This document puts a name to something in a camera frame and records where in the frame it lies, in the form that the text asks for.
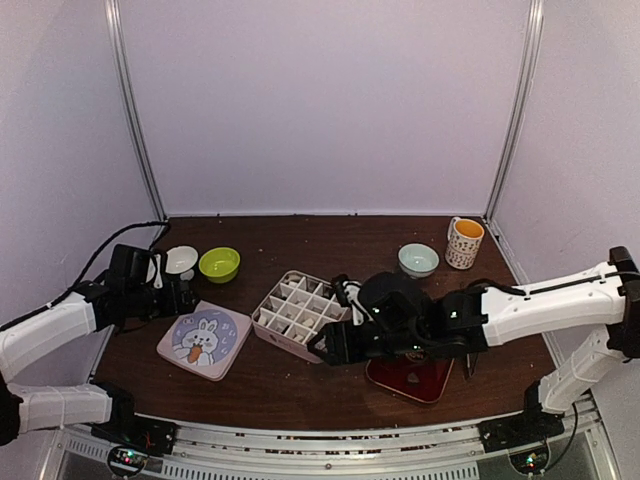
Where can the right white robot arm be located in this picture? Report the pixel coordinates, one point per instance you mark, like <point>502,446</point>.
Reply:
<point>605,296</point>

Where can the pink compartment tin box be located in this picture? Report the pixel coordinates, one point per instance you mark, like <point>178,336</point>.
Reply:
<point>294,311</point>

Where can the pale blue ceramic bowl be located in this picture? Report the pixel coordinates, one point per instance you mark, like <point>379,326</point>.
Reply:
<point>418,260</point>

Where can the black white small bowl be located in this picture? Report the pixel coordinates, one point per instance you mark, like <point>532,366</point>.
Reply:
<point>181,262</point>

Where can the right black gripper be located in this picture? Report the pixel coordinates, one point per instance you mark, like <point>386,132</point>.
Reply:
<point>339,340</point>

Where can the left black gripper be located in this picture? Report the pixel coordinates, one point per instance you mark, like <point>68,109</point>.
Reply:
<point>171,305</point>

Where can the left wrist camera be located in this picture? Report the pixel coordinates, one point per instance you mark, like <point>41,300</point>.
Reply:
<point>156,270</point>

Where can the lime green bowl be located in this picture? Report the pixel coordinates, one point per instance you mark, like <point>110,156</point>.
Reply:
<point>220,265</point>

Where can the dark red chocolate tray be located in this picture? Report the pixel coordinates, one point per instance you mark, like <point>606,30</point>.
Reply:
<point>422,381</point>

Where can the metal tongs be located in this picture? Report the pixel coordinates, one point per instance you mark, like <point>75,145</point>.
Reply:
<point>471,365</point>

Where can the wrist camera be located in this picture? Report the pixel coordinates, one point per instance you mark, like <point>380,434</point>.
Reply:
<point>346,292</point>
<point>156,270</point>

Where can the floral mug orange inside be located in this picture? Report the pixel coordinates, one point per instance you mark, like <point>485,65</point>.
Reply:
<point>464,238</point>

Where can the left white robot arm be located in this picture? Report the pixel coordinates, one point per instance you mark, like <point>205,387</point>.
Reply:
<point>77,313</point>

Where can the bunny picture tin lid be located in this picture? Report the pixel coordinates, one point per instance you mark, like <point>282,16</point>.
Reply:
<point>207,341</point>

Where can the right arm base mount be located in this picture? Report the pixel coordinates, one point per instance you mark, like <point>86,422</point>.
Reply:
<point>524,437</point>

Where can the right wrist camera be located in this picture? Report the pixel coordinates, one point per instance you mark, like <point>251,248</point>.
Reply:
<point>346,292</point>

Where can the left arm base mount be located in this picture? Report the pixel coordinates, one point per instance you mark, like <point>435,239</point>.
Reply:
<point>135,443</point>

